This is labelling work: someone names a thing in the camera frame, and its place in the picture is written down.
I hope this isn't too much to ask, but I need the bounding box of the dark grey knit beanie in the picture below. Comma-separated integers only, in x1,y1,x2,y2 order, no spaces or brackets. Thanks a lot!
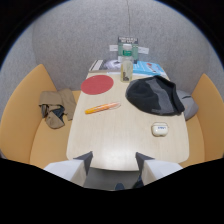
125,75,186,117

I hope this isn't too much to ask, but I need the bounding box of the khaki folded garment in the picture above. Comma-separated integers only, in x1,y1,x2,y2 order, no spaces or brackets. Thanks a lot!
38,88,78,130

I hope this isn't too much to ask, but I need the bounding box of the white wall socket plate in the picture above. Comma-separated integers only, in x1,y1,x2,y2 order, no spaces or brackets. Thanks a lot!
138,46,150,55

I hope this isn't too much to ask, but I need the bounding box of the clear plastic bottle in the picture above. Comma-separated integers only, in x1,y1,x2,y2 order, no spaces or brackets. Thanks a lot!
120,43,134,83

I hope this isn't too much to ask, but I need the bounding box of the orange marker pen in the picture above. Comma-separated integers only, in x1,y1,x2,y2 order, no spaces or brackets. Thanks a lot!
84,101,122,115

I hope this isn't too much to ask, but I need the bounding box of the grey cushion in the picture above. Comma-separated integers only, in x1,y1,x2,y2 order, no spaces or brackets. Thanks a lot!
175,89,200,121

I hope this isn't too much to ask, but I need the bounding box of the white AirPods case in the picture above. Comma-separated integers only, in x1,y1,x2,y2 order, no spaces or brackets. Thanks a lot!
151,121,170,137

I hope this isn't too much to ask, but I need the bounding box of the orange curved booth bench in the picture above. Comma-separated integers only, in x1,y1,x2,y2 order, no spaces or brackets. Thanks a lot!
0,63,224,170

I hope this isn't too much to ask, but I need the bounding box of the red round coaster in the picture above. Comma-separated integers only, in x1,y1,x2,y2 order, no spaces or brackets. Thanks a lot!
80,74,115,96

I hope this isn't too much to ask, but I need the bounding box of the green wall sign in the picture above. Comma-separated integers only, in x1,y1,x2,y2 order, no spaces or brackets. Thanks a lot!
117,35,140,62

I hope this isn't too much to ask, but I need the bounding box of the blue book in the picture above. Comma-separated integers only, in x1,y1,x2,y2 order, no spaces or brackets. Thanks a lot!
132,60,166,77

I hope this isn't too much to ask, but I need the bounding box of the black and white book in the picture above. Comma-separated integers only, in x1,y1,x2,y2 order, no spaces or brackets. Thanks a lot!
88,59,123,73

